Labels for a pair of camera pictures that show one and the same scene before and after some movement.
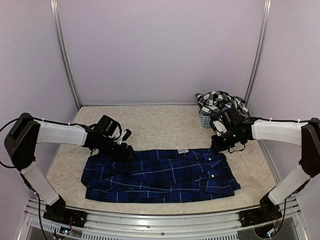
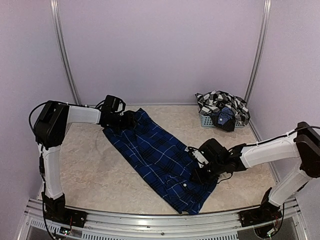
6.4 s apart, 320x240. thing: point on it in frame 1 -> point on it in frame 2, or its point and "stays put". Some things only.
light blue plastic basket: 205,121 stays put
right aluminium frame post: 265,26 stays put
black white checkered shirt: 214,100 stays put
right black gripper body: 226,143 -> 215,170
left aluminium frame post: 54,5 stays put
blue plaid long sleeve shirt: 161,176 -> 163,160
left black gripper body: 118,154 -> 120,123
